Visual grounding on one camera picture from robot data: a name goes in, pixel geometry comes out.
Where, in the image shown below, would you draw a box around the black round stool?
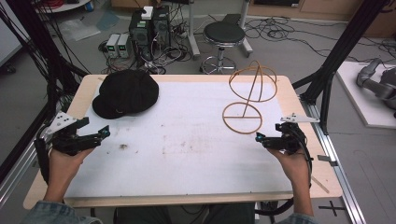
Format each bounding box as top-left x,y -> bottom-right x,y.
200,21 -> 247,75

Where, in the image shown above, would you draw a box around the white box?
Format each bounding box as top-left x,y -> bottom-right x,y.
140,6 -> 154,21

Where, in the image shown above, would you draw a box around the black cap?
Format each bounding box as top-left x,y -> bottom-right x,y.
92,69 -> 160,120

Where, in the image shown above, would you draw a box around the grey power supply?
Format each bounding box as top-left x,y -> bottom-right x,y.
105,33 -> 121,59
117,33 -> 132,59

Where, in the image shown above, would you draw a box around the person's right hand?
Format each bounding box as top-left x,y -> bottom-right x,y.
266,147 -> 312,189

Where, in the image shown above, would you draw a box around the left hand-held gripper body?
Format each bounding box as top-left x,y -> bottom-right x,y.
45,111 -> 94,157

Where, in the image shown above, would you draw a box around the wooden hat stand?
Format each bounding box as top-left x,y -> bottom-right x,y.
221,60 -> 278,135

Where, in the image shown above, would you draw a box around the white stand legs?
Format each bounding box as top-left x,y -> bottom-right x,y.
186,0 -> 254,61

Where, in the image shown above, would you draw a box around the person's legs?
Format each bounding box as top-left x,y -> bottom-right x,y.
113,203 -> 257,224

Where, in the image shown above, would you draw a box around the loose black floor cables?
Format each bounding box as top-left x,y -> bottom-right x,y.
244,16 -> 396,64

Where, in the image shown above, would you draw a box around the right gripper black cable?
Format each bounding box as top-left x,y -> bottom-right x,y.
254,125 -> 314,217

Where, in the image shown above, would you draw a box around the person's left hand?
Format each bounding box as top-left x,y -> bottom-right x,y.
47,147 -> 95,189

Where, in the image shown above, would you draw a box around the tangle of floor cables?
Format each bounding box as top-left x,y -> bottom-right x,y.
98,18 -> 200,76

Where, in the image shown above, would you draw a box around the white table mat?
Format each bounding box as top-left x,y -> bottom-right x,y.
64,81 -> 294,199

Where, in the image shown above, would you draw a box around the white board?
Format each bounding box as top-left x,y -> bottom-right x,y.
335,61 -> 396,131

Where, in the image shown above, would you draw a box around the round white table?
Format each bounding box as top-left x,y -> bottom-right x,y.
33,0 -> 92,14

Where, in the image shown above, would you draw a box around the black frame post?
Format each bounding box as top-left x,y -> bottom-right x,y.
291,0 -> 393,135

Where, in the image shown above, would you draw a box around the clear plastic sheet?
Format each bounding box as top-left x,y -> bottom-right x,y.
58,18 -> 102,43

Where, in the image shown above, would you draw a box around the aluminium rail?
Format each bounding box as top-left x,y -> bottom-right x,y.
0,136 -> 43,209
299,94 -> 368,224

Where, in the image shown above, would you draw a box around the thin wooden stick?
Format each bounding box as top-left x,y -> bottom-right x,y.
310,175 -> 331,194

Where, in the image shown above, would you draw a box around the small metal bracket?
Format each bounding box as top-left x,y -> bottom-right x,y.
317,154 -> 339,168

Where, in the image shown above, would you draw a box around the black computer tower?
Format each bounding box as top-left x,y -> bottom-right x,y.
151,5 -> 172,49
128,11 -> 154,61

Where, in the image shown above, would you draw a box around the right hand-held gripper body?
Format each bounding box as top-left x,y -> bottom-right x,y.
275,112 -> 321,155

